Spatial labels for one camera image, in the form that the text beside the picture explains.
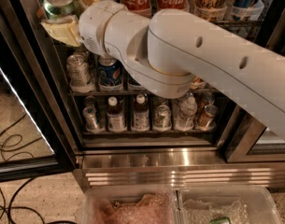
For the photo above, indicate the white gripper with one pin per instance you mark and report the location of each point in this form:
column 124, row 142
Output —
column 92, row 25

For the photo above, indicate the green can top shelf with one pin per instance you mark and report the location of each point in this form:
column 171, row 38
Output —
column 56, row 9

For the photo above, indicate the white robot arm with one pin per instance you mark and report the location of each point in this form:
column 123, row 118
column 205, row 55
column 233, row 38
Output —
column 164, row 53

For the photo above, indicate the front silver can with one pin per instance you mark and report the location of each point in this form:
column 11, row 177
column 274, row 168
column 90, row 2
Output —
column 78, row 71

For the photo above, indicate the front left Pepsi can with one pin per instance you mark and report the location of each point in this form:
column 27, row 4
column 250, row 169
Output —
column 109, row 72

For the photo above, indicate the slim silver can bottom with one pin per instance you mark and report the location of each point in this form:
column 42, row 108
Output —
column 91, row 117

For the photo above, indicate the open glass fridge door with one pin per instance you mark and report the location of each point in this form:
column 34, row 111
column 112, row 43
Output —
column 32, row 142

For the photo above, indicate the bottom green white can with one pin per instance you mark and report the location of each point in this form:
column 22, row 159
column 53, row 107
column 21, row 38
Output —
column 162, row 118

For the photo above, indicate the gold orange can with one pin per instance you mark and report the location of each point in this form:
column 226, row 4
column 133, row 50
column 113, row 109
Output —
column 197, row 81

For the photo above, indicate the bottom gold can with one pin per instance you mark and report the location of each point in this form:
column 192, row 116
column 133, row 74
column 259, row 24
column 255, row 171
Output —
column 207, row 116

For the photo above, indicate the right glass fridge door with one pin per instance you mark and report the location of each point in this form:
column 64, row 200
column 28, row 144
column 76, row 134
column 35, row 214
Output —
column 250, row 141

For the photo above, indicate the green can in bin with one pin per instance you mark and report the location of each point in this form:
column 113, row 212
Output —
column 220, row 220

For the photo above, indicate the left tea bottle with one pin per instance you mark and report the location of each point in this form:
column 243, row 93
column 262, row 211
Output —
column 115, row 115

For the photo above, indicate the tea bottle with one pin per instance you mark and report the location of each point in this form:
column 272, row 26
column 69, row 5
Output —
column 141, row 121
column 115, row 115

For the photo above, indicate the right tea bottle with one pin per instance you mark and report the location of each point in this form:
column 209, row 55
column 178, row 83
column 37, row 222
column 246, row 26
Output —
column 141, row 121

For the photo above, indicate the small water bottle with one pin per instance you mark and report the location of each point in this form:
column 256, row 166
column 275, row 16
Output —
column 187, row 108

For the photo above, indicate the left clear plastic bin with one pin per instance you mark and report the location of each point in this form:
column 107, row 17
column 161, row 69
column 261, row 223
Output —
column 141, row 204

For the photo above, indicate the clear plastic bin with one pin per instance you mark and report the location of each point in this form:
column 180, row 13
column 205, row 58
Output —
column 242, row 204
column 141, row 204

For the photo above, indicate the right clear plastic bin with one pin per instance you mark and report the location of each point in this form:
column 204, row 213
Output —
column 242, row 204

